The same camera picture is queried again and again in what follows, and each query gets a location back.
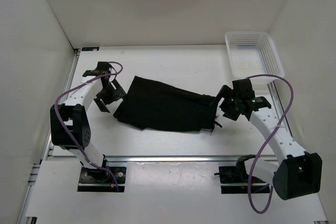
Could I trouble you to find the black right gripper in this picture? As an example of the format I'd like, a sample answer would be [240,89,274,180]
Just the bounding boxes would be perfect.
[209,85,241,121]

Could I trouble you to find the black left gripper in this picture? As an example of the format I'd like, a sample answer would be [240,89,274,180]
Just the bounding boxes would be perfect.
[93,79,126,113]

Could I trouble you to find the black shorts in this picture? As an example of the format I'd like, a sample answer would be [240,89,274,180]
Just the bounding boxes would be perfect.
[113,76,221,132]

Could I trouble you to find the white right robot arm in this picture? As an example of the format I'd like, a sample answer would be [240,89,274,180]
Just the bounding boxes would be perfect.
[214,81,322,200]

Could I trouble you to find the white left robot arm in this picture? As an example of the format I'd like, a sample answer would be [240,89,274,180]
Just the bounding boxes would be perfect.
[50,62,126,182]

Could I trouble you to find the white plastic mesh basket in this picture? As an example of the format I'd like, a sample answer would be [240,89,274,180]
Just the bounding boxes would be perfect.
[225,31,285,86]

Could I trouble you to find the small dark corner label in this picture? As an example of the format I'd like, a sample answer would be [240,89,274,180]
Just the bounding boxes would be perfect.
[81,47,100,51]

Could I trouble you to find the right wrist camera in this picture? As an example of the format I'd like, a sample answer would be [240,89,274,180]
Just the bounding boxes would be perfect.
[232,78,255,100]

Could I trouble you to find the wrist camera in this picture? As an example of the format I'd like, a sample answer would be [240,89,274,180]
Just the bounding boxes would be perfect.
[95,61,112,75]
[232,78,255,100]

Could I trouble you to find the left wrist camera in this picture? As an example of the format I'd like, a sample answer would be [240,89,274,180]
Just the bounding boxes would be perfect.
[95,61,112,75]

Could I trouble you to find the left aluminium side rail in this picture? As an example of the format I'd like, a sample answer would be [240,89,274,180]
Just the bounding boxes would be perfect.
[39,48,81,164]

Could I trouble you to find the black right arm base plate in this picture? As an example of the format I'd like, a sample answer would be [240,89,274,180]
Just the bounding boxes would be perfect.
[214,155,270,194]

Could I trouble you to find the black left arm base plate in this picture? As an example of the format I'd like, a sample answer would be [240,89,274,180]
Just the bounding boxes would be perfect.
[77,160,127,193]

